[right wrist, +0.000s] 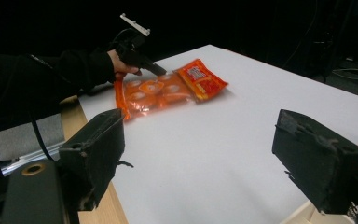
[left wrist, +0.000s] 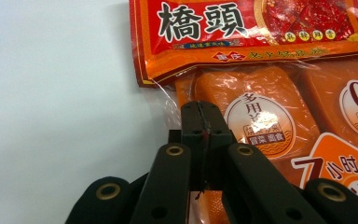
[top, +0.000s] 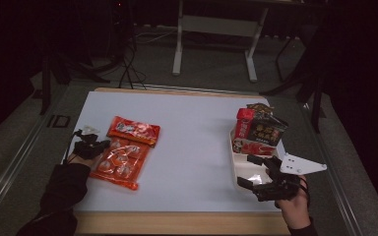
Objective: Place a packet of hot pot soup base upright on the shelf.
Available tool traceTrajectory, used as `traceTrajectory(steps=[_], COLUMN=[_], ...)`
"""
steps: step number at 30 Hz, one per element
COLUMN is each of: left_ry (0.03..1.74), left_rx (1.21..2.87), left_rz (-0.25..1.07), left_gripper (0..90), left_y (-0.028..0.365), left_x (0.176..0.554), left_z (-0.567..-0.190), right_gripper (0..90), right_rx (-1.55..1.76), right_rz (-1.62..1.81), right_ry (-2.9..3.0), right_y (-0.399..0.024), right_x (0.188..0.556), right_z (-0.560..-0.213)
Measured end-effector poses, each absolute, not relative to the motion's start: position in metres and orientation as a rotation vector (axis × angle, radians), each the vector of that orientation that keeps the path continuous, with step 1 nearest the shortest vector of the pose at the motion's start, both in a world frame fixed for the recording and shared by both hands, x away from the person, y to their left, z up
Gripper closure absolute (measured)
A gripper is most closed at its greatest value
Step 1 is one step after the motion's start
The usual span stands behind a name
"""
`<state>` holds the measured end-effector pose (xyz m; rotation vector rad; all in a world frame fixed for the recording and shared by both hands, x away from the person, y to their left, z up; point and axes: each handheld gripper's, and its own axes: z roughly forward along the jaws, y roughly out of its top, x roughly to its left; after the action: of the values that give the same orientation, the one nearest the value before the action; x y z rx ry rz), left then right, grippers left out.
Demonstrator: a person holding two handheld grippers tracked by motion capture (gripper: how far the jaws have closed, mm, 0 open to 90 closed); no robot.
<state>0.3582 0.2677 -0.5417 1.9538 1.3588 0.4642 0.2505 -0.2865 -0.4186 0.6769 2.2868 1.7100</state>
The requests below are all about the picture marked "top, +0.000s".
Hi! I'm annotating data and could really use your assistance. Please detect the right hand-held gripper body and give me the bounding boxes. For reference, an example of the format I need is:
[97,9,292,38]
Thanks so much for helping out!
[252,152,328,203]

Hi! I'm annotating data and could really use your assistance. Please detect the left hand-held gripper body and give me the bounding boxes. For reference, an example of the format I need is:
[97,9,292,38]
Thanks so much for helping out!
[73,125,104,160]

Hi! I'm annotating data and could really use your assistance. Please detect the white compartment tray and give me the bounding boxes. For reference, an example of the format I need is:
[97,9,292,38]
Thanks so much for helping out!
[228,127,288,195]

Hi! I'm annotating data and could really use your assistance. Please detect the orange sachet multipack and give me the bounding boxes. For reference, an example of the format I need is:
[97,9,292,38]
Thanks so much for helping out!
[89,115,161,191]

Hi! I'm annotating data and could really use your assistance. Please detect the red and black seasoning packet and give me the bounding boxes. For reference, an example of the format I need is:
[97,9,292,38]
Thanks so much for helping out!
[232,107,289,156]

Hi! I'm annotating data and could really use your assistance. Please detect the gold seasoning sachet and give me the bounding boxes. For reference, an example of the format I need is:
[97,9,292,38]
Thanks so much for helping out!
[246,102,275,116]

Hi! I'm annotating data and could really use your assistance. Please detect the person's left hand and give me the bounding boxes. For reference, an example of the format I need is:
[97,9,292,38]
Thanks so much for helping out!
[67,153,102,170]

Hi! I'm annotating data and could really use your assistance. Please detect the person's right hand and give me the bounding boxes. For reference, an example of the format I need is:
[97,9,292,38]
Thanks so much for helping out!
[274,175,311,230]

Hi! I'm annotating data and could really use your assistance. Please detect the white table mat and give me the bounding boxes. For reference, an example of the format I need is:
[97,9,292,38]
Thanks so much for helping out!
[62,90,288,213]

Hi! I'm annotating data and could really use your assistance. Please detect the black metal stand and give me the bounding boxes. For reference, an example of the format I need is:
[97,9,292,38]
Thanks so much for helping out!
[37,45,111,116]
[260,32,328,134]

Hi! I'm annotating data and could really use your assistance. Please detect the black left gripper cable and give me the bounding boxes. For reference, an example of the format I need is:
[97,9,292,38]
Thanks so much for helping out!
[64,129,84,163]

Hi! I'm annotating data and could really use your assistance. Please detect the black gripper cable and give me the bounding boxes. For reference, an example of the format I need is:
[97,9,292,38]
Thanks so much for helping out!
[64,129,84,163]
[301,183,311,209]

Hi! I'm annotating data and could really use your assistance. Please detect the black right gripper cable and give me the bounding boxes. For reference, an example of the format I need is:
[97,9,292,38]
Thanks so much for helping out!
[301,183,311,209]

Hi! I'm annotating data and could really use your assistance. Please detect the black floor bracket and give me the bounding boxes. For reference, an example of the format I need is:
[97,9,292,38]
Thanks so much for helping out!
[46,114,71,129]

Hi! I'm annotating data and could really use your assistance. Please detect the aluminium rail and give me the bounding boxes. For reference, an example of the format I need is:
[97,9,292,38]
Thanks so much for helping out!
[0,107,63,224]
[299,101,365,236]

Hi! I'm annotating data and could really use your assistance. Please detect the black floor cables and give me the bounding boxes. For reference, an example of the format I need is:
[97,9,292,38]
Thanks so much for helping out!
[117,29,147,90]

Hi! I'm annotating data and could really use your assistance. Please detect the white metal desk frame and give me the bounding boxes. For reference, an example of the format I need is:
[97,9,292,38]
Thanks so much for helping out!
[171,0,270,83]

